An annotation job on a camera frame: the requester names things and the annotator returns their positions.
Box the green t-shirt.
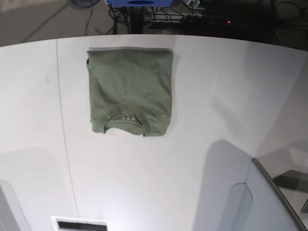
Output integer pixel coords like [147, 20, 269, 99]
[87, 47, 174, 137]

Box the black power strip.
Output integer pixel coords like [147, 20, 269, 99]
[153, 13, 219, 23]

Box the grey table leg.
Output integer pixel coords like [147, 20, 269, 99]
[129, 7, 145, 34]

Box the blue plastic bin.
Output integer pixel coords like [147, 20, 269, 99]
[106, 0, 173, 7]

